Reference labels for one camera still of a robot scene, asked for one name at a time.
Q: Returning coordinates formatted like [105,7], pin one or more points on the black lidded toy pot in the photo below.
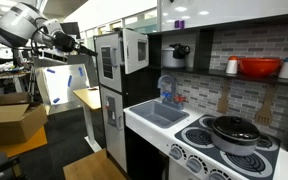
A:
[234,135]

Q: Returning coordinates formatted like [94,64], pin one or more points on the white freezer door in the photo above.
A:
[108,48]

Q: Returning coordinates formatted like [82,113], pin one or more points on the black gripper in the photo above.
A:
[67,43]

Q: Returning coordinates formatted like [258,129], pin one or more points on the grey toy faucet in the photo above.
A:
[169,97]

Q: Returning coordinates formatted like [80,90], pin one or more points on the metal cabinet with blue tape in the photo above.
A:
[58,80]

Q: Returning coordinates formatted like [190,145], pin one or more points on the white lower fridge door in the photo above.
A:
[112,108]

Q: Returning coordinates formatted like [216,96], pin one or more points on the grey toy sink basin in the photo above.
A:
[159,114]

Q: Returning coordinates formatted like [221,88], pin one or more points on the orange top white shaker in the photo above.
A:
[232,65]

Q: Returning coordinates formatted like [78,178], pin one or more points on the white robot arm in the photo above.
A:
[23,23]

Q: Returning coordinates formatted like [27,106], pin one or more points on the cardboard box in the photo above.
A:
[20,118]

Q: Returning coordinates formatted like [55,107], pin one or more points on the wooden top desk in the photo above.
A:
[90,98]

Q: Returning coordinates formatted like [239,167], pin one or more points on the wooden toy fork spatula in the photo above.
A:
[264,115]

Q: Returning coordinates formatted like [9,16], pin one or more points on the red toy bowl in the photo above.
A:
[258,67]

